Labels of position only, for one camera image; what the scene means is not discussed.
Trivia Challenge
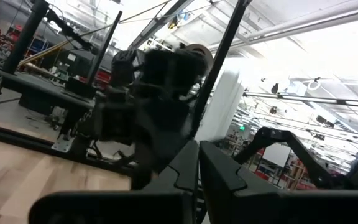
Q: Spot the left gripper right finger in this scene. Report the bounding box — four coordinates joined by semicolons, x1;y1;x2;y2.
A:
199;140;282;224

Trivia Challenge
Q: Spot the black pole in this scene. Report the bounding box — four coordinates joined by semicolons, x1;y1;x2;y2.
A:
1;0;50;75

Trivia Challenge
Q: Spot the grey side table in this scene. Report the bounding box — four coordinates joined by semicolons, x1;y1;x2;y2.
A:
0;68;98;110

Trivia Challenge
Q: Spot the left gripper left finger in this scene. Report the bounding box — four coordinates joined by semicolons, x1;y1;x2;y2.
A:
140;139;200;224

